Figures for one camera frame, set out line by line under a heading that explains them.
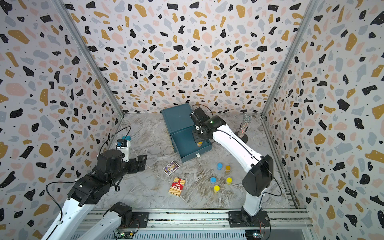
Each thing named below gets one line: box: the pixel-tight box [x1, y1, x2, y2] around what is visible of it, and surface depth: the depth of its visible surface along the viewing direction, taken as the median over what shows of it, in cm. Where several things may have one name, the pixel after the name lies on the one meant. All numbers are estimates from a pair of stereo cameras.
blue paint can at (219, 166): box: [217, 162, 224, 171], surface depth 94 cm
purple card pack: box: [162, 160, 180, 176], surface depth 92 cm
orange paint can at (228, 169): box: [225, 165, 232, 174], surface depth 92 cm
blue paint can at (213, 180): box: [210, 176, 217, 185], surface depth 87 cm
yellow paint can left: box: [213, 185, 221, 194], surface depth 84 cm
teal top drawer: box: [170, 125, 213, 163], surface depth 87 cm
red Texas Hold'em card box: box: [168, 177, 186, 197], surface depth 85 cm
